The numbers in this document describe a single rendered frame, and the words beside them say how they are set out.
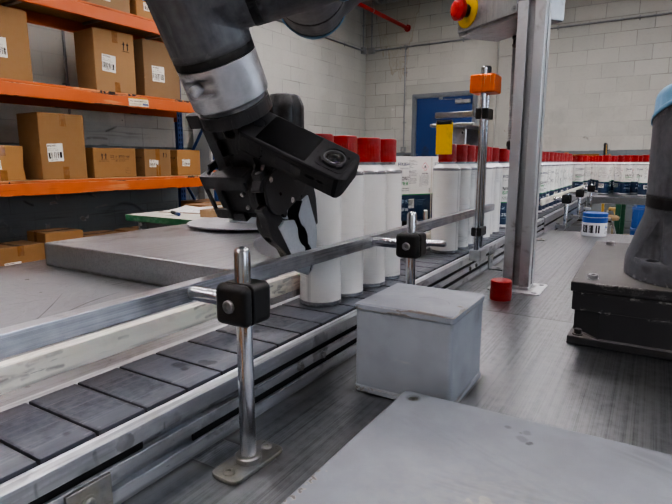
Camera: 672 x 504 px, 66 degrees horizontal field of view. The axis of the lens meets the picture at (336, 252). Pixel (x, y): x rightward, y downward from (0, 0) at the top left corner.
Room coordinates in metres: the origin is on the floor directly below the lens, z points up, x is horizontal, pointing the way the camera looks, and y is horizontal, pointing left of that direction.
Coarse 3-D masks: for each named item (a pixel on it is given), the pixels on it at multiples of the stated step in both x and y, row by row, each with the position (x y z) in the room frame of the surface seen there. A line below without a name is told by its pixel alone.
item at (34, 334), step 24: (456, 216) 0.91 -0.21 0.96; (360, 240) 0.61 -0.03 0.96; (264, 264) 0.46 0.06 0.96; (288, 264) 0.49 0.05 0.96; (312, 264) 0.52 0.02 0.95; (168, 288) 0.37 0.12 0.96; (72, 312) 0.31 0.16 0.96; (96, 312) 0.32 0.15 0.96; (120, 312) 0.33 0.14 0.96; (144, 312) 0.35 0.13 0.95; (0, 336) 0.27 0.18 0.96; (24, 336) 0.28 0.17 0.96; (48, 336) 0.29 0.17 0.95; (72, 336) 0.30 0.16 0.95
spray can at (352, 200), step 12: (348, 144) 0.66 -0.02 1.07; (360, 168) 0.67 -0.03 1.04; (360, 180) 0.66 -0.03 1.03; (348, 192) 0.65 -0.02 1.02; (360, 192) 0.66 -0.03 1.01; (348, 204) 0.65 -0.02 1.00; (360, 204) 0.66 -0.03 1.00; (348, 216) 0.65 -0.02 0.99; (360, 216) 0.66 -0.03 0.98; (348, 228) 0.65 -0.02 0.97; (360, 228) 0.66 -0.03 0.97; (360, 252) 0.66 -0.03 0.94; (348, 264) 0.65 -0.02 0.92; (360, 264) 0.66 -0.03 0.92; (348, 276) 0.65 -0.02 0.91; (360, 276) 0.66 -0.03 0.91; (348, 288) 0.65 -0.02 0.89; (360, 288) 0.66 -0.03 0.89
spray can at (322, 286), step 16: (320, 192) 0.61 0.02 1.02; (320, 208) 0.61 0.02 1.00; (336, 208) 0.61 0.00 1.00; (320, 224) 0.61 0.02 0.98; (336, 224) 0.62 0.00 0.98; (320, 240) 0.61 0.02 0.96; (336, 240) 0.62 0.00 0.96; (320, 272) 0.61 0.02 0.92; (336, 272) 0.62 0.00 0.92; (304, 288) 0.61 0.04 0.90; (320, 288) 0.61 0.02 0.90; (336, 288) 0.61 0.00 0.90; (304, 304) 0.61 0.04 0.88; (320, 304) 0.61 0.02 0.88; (336, 304) 0.61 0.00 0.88
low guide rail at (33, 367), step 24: (288, 288) 0.62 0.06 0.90; (168, 312) 0.47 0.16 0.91; (192, 312) 0.48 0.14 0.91; (216, 312) 0.51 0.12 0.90; (96, 336) 0.40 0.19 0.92; (120, 336) 0.42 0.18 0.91; (144, 336) 0.44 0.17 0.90; (24, 360) 0.35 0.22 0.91; (48, 360) 0.36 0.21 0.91; (72, 360) 0.38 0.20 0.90; (96, 360) 0.40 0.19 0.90; (0, 384) 0.34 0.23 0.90; (24, 384) 0.35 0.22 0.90
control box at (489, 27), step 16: (480, 0) 0.98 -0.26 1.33; (496, 0) 0.95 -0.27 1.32; (512, 0) 0.91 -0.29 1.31; (560, 0) 0.93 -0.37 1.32; (480, 16) 0.98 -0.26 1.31; (496, 16) 0.94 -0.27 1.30; (512, 16) 0.92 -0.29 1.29; (560, 16) 0.93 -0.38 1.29; (464, 32) 1.03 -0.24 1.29; (480, 32) 1.01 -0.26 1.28; (496, 32) 1.01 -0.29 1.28; (512, 32) 1.01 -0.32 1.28
